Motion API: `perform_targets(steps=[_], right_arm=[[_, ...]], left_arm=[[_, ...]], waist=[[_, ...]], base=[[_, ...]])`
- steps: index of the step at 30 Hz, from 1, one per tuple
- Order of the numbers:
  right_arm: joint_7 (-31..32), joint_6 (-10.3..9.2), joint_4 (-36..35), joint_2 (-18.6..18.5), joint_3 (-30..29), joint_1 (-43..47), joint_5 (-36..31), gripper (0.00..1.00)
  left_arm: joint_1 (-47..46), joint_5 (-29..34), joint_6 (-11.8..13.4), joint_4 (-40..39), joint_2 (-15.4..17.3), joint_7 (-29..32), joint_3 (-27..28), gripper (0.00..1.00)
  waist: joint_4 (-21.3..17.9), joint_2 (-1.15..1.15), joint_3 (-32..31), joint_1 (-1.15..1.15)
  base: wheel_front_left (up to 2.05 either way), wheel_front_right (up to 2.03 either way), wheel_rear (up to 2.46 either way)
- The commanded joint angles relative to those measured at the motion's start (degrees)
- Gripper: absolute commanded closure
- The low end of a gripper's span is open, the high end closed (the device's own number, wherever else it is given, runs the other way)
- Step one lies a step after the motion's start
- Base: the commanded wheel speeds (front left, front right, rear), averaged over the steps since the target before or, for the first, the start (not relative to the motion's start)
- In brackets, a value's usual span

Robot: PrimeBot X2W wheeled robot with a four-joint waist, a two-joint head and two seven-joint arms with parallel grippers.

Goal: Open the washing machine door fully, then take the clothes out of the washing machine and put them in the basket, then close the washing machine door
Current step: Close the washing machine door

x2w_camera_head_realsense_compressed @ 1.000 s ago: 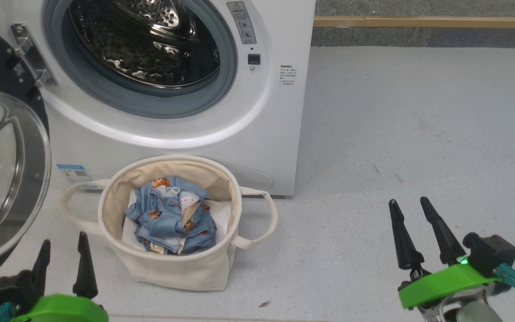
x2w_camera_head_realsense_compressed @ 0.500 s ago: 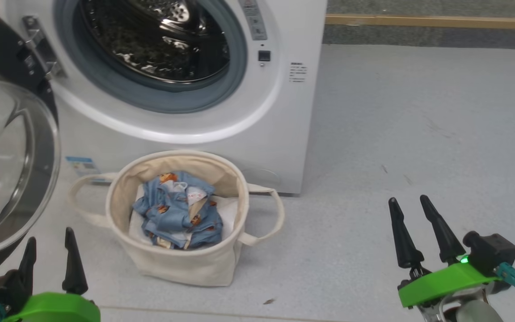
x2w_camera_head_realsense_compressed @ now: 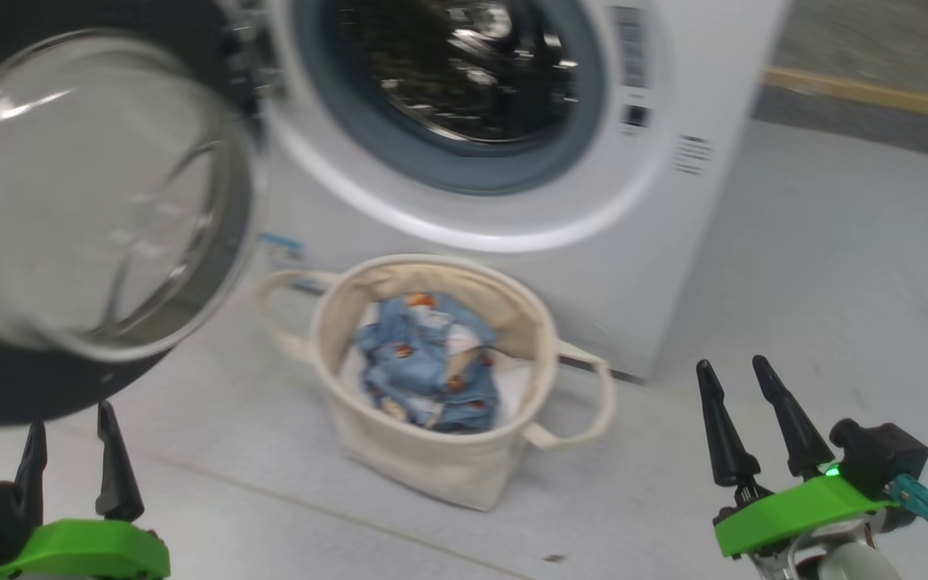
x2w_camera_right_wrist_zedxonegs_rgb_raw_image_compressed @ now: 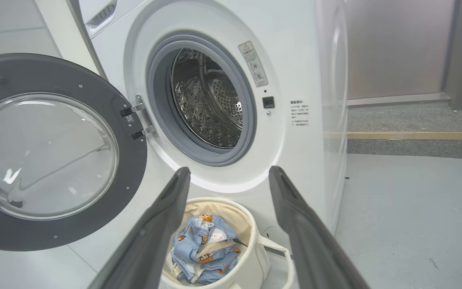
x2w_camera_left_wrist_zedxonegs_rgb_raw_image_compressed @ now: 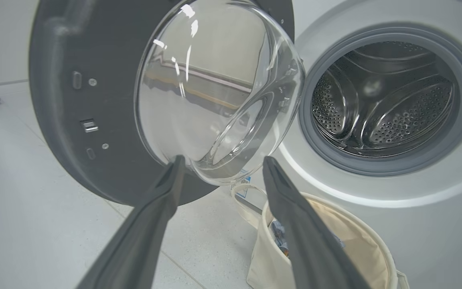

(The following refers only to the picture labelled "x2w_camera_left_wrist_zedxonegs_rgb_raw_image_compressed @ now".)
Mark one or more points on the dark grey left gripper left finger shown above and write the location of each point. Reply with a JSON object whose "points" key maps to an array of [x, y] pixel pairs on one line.
{"points": [[142, 233]]}

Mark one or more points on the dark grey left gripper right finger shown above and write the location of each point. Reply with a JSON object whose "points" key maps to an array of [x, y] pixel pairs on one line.
{"points": [[307, 241]]}

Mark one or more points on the blue patterned garment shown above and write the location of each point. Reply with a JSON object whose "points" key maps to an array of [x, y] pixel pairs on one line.
{"points": [[279, 237]]}

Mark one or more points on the washing machine door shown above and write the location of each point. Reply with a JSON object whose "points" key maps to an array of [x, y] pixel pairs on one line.
{"points": [[78, 160]]}

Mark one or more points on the cream canvas laundry basket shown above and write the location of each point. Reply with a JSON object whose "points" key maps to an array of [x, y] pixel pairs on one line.
{"points": [[267, 261]]}

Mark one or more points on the white Hisense washing machine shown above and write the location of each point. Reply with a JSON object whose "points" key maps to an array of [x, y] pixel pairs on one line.
{"points": [[415, 224]]}

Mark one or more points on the stainless steel washing machine drum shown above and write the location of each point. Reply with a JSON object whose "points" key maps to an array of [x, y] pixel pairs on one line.
{"points": [[387, 108]]}

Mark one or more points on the blue energy label sticker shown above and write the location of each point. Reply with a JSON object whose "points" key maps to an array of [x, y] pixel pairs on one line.
{"points": [[244, 188]]}

